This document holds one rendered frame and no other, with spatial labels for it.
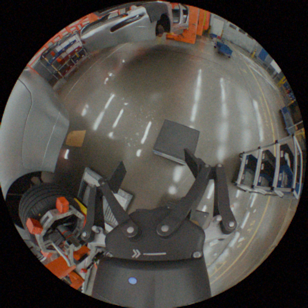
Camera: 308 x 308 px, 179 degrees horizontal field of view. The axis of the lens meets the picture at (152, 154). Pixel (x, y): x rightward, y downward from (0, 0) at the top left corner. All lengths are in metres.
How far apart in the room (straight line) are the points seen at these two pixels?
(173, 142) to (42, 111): 1.13
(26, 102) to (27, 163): 0.42
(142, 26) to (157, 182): 2.35
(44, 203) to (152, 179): 1.15
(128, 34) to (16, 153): 1.95
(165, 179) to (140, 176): 0.32
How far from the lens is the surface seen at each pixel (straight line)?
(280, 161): 1.25
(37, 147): 0.91
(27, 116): 0.84
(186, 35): 2.87
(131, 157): 1.31
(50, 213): 0.79
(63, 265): 1.36
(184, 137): 0.98
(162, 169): 1.24
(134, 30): 1.95
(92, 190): 0.16
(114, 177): 0.17
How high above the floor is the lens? 1.24
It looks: 79 degrees down
